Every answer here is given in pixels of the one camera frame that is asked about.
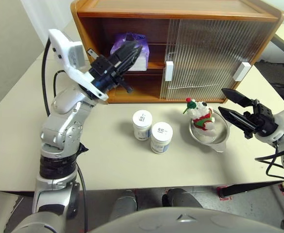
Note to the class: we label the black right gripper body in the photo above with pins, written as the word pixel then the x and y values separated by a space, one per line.
pixel 264 121

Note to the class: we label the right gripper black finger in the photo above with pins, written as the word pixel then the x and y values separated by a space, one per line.
pixel 240 99
pixel 238 120

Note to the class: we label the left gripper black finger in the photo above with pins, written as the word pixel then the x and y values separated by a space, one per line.
pixel 127 49
pixel 133 59

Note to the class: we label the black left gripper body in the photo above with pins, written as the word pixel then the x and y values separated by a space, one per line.
pixel 103 72

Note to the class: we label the purple tissue box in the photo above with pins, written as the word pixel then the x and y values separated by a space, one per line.
pixel 117 47

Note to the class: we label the white knitted toy red green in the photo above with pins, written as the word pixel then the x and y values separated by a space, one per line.
pixel 202 116

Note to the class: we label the ribbed glass sliding door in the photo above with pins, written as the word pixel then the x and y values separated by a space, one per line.
pixel 163 89

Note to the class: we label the ribbed glass door with scratch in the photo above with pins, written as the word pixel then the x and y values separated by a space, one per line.
pixel 263 38

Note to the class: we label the white plastic bottle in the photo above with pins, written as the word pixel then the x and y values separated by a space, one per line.
pixel 161 140
pixel 142 126

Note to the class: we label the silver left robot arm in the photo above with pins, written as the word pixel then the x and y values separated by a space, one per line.
pixel 59 126

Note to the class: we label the wooden cabinet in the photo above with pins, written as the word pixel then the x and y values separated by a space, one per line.
pixel 156 6

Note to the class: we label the silver metal bowl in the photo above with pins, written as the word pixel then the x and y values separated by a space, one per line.
pixel 219 138

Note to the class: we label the black metal table leg bar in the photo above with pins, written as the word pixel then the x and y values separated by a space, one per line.
pixel 251 188

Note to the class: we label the red floor tape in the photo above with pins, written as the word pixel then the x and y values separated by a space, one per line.
pixel 225 198

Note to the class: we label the dark grey rounded shape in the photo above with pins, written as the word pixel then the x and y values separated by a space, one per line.
pixel 180 197
pixel 123 206

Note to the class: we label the silver robot torso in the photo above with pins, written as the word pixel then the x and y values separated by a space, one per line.
pixel 185 223

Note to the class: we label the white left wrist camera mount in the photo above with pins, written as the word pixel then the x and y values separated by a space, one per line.
pixel 71 55

